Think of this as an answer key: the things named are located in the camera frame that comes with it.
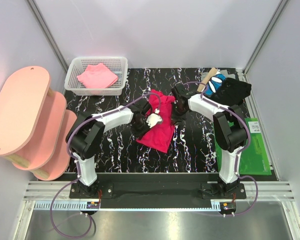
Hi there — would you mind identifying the crimson red t-shirt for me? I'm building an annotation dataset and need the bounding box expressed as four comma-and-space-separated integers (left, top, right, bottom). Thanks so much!
136, 89, 175, 154

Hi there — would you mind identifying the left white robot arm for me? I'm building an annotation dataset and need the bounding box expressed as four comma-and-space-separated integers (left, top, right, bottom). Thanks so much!
65, 98, 153, 198

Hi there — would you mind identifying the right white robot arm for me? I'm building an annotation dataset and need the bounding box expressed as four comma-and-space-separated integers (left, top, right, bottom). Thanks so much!
171, 82, 251, 199

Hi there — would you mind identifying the tan folded t-shirt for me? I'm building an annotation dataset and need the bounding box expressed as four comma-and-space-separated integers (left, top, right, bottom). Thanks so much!
197, 67, 218, 93

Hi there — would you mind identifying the blue white graphic t-shirt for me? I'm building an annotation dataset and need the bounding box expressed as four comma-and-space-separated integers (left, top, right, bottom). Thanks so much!
204, 73, 226, 97

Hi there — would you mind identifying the black folded t-shirt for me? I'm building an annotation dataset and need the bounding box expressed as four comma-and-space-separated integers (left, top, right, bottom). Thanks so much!
203, 77, 252, 106

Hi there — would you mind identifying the grey folded t-shirt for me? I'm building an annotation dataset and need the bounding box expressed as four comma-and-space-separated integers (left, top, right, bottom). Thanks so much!
201, 70, 237, 80

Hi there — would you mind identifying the white plastic mesh basket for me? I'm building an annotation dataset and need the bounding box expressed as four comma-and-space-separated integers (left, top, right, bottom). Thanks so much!
64, 56, 128, 96

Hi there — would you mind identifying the light pink folded t-shirt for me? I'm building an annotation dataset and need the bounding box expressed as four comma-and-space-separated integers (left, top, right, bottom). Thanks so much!
77, 63, 119, 89

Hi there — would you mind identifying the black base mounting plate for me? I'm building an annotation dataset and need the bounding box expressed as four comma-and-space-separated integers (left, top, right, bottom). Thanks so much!
69, 173, 247, 211

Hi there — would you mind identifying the green cutting mat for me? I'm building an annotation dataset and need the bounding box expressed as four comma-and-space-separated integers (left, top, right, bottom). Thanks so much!
214, 117, 273, 177

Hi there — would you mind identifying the pink three-tier wooden shelf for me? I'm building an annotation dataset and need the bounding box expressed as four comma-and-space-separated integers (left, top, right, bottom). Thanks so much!
0, 66, 77, 181

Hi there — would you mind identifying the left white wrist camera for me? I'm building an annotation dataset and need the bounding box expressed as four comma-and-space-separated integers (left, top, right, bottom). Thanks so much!
146, 108, 163, 129

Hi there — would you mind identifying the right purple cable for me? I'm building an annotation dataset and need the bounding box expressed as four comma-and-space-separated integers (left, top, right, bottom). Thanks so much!
182, 81, 260, 217

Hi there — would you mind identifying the purple cable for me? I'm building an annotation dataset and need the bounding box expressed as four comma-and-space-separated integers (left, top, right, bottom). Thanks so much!
182, 81, 260, 217
48, 92, 162, 238

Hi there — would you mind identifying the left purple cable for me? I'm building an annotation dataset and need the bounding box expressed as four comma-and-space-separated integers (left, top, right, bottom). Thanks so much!
48, 92, 162, 238

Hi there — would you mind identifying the aluminium rail frame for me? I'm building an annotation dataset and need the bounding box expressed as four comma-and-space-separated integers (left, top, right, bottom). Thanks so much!
12, 180, 300, 240

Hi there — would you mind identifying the white slotted cable duct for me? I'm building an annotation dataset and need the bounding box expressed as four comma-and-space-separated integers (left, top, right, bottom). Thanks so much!
34, 200, 100, 211

